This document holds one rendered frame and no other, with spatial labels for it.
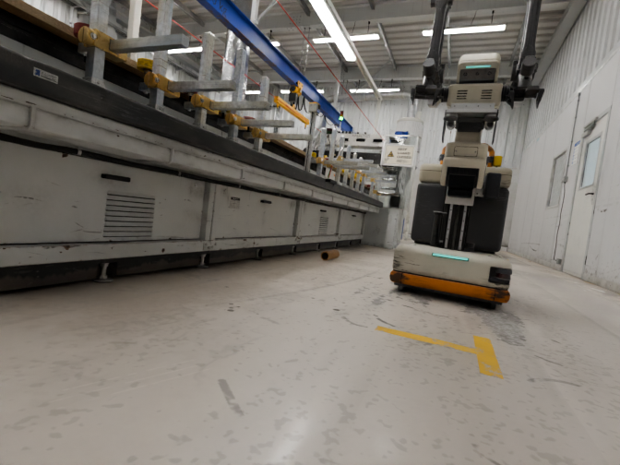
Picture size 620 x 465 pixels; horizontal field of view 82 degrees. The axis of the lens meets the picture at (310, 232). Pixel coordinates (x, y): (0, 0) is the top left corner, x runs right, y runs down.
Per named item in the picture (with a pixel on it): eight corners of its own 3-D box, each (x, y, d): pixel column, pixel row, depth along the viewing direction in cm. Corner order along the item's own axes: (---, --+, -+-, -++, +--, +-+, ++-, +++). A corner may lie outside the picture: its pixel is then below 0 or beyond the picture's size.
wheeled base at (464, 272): (404, 272, 270) (409, 240, 268) (497, 289, 245) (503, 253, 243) (387, 284, 208) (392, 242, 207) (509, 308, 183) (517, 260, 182)
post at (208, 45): (203, 144, 159) (215, 34, 156) (197, 142, 156) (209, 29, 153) (196, 143, 160) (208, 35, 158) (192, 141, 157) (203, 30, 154)
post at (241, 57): (236, 146, 182) (246, 50, 179) (232, 144, 178) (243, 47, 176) (231, 145, 183) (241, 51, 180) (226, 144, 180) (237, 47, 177)
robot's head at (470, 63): (458, 79, 212) (460, 53, 202) (496, 78, 204) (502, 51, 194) (455, 89, 203) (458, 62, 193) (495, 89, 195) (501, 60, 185)
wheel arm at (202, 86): (235, 93, 128) (237, 81, 127) (230, 90, 124) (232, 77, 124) (145, 95, 144) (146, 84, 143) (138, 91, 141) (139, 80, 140)
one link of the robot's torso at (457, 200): (445, 204, 224) (450, 164, 223) (494, 208, 213) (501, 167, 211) (443, 200, 199) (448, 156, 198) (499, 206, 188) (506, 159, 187)
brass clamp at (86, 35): (127, 62, 118) (129, 46, 117) (89, 41, 105) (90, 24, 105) (114, 63, 120) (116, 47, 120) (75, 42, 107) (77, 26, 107)
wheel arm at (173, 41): (188, 52, 104) (190, 37, 104) (180, 46, 101) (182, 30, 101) (87, 59, 120) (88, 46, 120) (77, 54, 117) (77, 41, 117)
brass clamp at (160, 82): (181, 98, 141) (182, 85, 141) (154, 85, 129) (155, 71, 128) (169, 98, 143) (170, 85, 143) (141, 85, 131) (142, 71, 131)
